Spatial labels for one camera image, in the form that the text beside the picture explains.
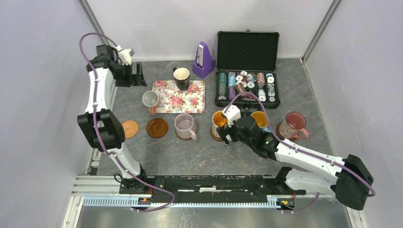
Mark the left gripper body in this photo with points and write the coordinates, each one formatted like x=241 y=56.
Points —
x=123 y=77

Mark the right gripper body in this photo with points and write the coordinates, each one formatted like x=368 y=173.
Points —
x=233 y=132

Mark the blue mug orange inside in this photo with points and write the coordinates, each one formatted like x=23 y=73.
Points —
x=261 y=120

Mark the salmon mug white inside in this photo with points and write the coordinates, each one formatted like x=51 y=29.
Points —
x=151 y=100

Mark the white mug orange inside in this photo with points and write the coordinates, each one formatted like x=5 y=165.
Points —
x=218 y=120

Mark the wooden coaster four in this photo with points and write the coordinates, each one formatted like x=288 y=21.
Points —
x=214 y=134

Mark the floral tray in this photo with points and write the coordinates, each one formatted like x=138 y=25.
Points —
x=175 y=101

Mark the black mug white inside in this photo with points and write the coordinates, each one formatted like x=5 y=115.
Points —
x=182 y=78

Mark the pink mug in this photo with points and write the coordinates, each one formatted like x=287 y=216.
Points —
x=293 y=127

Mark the wooden coaster five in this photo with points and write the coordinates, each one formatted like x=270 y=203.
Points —
x=280 y=135

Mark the woven rattan coaster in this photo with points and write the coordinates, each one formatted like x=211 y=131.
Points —
x=130 y=128

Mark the wooden coaster one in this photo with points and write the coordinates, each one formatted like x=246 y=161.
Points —
x=157 y=128

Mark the lilac mug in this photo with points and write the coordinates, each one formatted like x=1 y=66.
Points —
x=185 y=126

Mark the wooden coaster three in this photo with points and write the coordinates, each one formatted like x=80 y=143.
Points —
x=184 y=139

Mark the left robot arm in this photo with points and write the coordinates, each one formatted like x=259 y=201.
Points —
x=99 y=125

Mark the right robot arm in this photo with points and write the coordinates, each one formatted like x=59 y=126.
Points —
x=347 y=179

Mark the orange poker chip stack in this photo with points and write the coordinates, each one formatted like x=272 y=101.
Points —
x=240 y=88

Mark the purple poker chip stack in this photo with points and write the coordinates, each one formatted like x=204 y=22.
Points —
x=232 y=92

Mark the teal poker chip stack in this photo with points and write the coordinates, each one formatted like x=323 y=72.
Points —
x=222 y=86

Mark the black poker chip case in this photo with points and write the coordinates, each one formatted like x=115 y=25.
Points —
x=250 y=58

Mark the purple metronome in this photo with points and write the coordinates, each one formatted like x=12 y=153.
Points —
x=203 y=64

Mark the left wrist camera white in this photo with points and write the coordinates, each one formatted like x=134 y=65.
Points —
x=125 y=55

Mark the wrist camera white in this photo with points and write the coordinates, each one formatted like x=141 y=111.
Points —
x=125 y=55
x=231 y=113

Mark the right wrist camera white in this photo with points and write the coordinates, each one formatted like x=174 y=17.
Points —
x=231 y=113

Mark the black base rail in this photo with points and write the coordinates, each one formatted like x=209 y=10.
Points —
x=206 y=189

